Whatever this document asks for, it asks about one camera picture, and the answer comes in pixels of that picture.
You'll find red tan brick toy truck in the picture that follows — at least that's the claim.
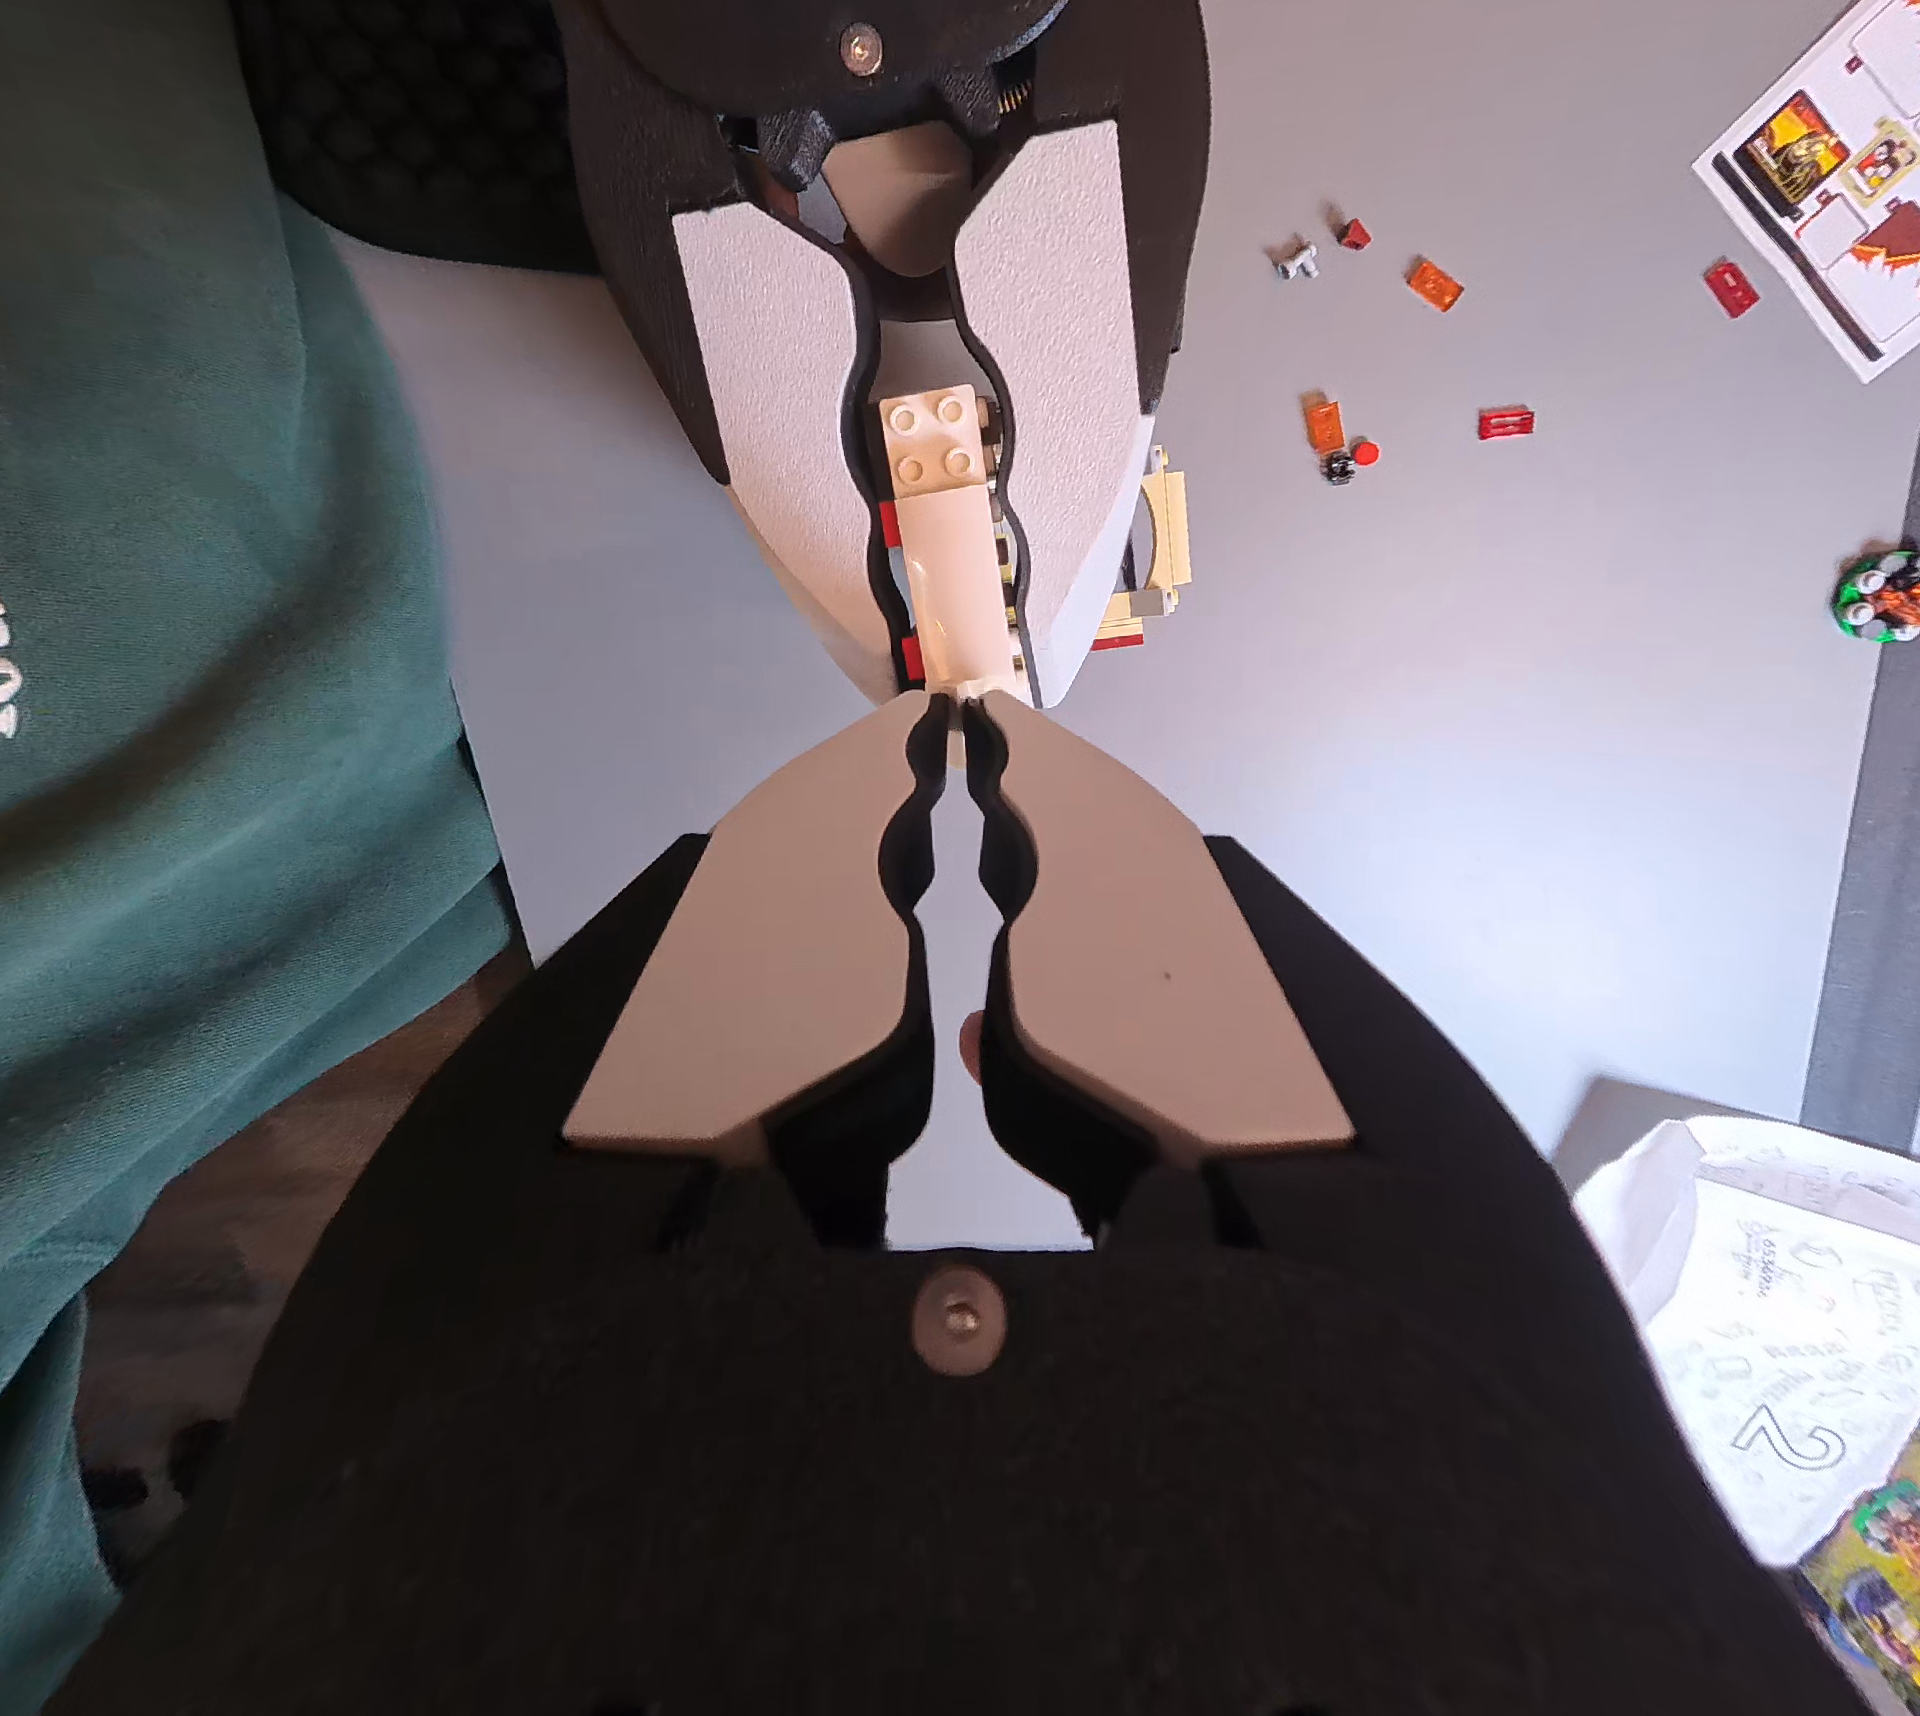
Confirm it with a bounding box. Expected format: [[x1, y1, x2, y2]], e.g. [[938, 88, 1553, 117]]
[[862, 388, 1194, 707]]

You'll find brick campfire on green base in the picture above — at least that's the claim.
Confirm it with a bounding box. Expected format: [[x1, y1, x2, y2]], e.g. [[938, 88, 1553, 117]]
[[1832, 547, 1920, 651]]

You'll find sticker sheet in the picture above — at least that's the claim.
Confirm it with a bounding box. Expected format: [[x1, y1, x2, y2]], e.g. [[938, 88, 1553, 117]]
[[1693, 0, 1920, 384]]

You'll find blue toy set box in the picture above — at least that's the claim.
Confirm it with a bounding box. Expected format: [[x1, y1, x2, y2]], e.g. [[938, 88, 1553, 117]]
[[1792, 1477, 1920, 1716]]

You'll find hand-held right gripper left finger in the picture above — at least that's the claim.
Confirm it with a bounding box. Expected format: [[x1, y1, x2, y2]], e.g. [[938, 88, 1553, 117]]
[[563, 697, 951, 1167]]

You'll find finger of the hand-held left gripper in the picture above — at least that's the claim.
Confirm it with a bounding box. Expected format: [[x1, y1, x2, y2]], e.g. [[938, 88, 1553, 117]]
[[671, 199, 912, 708], [949, 114, 1161, 714]]

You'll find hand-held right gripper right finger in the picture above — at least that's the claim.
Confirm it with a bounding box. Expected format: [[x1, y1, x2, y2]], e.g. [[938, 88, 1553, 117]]
[[961, 697, 1357, 1167]]

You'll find white paper bag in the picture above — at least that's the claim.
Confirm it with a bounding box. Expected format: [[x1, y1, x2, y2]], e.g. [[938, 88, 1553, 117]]
[[1573, 1117, 1920, 1569]]

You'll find grey desk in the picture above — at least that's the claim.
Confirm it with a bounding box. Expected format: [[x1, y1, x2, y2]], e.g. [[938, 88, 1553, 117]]
[[323, 0, 1920, 1299]]

